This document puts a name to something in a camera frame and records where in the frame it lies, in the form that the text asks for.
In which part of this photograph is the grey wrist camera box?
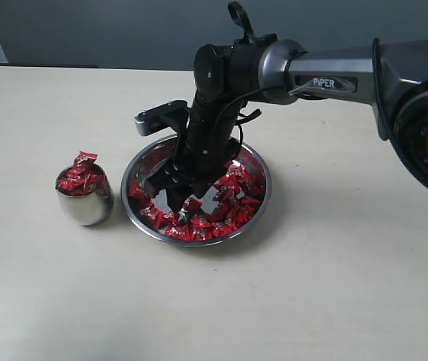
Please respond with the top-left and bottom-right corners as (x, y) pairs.
(135, 100), (190, 136)

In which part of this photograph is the red candy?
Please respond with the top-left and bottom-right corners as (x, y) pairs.
(165, 225), (191, 241)
(70, 151), (98, 177)
(56, 169), (105, 196)
(211, 220), (238, 238)
(223, 161), (250, 184)

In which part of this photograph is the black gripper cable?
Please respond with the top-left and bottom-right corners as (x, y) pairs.
(213, 2), (312, 159)

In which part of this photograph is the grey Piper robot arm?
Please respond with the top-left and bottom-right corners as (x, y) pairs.
(136, 35), (428, 211)

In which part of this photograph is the steel cup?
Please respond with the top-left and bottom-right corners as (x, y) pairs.
(55, 164), (114, 226)

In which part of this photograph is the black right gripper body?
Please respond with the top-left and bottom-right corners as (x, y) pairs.
(168, 93), (244, 188)

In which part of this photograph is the red wrapped candy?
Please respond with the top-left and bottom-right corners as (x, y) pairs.
(165, 225), (191, 241)
(223, 161), (250, 184)
(211, 220), (238, 238)

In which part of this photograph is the round steel plate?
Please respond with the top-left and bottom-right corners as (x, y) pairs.
(120, 135), (272, 247)

